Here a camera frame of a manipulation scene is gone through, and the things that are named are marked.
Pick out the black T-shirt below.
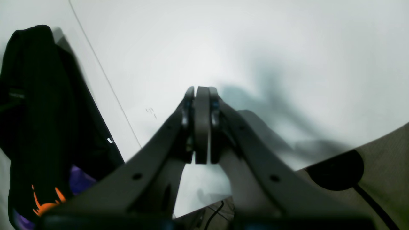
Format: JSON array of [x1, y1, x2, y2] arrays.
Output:
[[1, 25, 124, 230]]

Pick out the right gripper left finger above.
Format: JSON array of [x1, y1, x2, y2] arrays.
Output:
[[36, 87, 205, 230]]

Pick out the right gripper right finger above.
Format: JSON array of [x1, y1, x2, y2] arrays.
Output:
[[203, 87, 374, 230]]

